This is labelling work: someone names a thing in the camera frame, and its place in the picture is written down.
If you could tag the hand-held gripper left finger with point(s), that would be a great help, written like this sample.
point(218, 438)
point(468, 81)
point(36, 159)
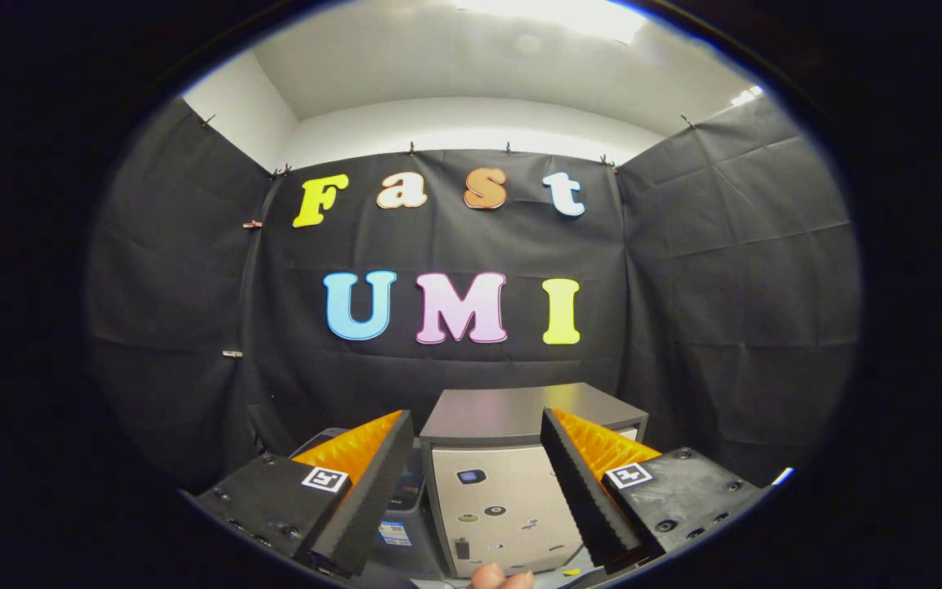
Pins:
point(373, 495)

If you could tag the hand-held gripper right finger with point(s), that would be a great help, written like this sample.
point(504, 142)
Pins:
point(581, 495)

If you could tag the dark grey washing machine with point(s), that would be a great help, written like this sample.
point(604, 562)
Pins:
point(410, 515)

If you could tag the grey cabinet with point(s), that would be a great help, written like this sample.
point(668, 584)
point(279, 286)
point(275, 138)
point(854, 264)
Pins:
point(504, 491)

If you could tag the black backdrop cloth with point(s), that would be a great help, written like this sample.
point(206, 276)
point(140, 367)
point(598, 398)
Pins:
point(700, 270)

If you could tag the small ceiling light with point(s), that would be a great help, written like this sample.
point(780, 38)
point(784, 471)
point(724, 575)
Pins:
point(747, 96)

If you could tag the ceiling light panel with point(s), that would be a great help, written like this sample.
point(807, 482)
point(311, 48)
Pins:
point(553, 15)

